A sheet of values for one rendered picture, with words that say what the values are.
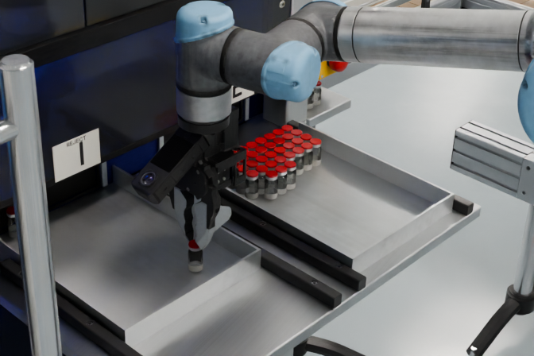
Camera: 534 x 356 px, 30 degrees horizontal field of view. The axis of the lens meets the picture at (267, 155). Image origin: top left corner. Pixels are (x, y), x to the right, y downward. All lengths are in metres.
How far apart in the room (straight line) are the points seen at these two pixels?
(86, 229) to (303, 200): 0.36
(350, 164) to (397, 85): 2.35
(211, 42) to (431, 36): 0.28
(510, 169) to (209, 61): 1.43
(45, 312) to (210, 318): 0.61
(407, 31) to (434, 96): 2.76
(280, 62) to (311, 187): 0.50
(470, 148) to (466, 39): 1.38
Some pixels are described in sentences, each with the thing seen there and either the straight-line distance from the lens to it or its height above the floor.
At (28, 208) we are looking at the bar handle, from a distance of 0.76.
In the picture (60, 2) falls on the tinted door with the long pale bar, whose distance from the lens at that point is 1.42.
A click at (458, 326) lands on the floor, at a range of 2.84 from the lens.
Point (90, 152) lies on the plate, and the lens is 1.53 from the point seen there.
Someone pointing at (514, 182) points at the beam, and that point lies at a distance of 2.59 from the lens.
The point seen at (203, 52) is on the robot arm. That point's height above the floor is 1.25.
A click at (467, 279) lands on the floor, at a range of 3.02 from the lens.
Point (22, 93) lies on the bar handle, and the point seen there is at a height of 1.46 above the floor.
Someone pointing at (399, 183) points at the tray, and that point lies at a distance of 1.71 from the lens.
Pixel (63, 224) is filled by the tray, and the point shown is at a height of 0.88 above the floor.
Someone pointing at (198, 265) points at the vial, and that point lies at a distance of 1.48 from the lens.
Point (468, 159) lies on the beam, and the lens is 2.64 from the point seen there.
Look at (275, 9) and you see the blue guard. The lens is 1.73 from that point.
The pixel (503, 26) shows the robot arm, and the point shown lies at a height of 1.31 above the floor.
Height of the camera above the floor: 1.77
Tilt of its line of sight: 30 degrees down
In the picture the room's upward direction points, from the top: 2 degrees clockwise
